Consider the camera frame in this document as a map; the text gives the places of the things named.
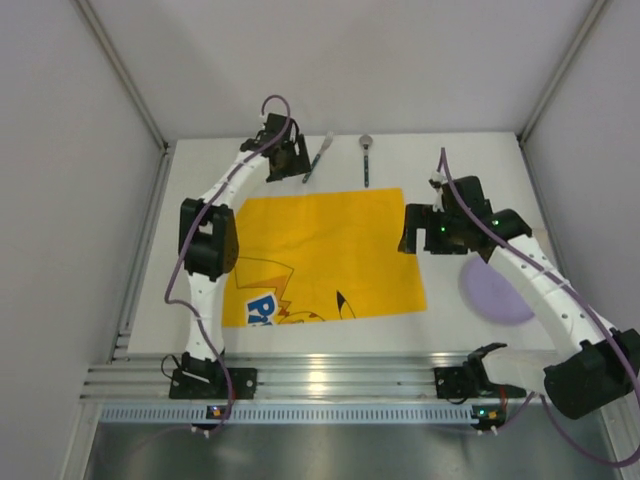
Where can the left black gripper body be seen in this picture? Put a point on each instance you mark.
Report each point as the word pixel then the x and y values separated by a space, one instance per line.
pixel 291 163

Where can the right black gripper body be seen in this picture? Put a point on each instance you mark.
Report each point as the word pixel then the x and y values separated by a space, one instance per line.
pixel 417 230

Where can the fork with teal handle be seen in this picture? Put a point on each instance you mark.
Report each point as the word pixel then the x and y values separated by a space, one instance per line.
pixel 328 139

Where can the yellow printed cloth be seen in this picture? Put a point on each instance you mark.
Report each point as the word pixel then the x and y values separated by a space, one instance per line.
pixel 321 257

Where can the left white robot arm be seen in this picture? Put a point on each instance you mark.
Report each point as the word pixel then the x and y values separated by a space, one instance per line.
pixel 208 240

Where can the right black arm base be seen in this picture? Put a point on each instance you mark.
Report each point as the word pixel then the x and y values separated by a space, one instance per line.
pixel 463 382

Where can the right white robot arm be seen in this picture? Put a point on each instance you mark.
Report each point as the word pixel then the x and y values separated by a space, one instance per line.
pixel 593 363

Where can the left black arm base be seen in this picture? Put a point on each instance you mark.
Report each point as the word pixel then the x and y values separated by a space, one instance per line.
pixel 188 386

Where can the lilac plate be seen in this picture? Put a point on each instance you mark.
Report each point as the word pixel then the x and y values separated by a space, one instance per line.
pixel 490 295

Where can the beige paper cup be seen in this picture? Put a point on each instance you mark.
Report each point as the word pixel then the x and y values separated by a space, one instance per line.
pixel 541 235

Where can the spoon with teal handle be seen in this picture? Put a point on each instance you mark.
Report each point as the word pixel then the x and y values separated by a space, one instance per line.
pixel 366 142

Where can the aluminium mounting rail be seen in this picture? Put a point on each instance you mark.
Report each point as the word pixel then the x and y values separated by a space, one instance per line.
pixel 304 377

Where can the perforated cable tray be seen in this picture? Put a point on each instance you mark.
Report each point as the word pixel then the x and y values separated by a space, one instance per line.
pixel 313 414

